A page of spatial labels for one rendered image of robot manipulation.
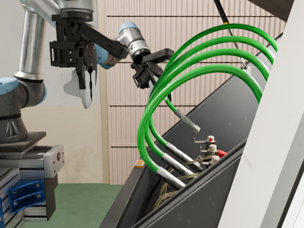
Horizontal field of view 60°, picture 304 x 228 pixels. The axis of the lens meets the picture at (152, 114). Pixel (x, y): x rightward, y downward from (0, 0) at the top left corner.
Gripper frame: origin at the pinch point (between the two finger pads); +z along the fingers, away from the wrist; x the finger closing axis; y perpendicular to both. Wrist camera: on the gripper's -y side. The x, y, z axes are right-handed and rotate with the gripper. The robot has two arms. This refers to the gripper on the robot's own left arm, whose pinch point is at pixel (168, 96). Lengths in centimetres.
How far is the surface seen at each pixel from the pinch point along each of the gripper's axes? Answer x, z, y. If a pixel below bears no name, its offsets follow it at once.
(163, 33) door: -129, -142, 46
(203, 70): 26.5, 18.2, -23.4
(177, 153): 12.3, 21.6, -1.8
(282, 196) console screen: 42, 41, -29
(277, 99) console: 35, 32, -31
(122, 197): 12.5, 22.2, 21.5
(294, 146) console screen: 42, 38, -32
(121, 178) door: -132, -50, 179
